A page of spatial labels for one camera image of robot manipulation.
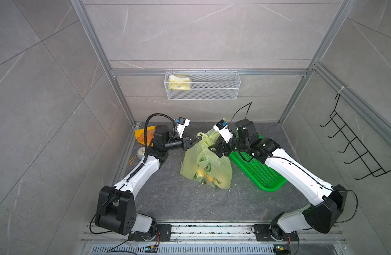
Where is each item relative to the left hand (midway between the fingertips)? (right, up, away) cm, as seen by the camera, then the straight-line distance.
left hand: (201, 137), depth 73 cm
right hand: (+7, -2, +1) cm, 7 cm away
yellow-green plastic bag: (+2, -13, 0) cm, 14 cm away
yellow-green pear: (0, -21, +15) cm, 25 cm away
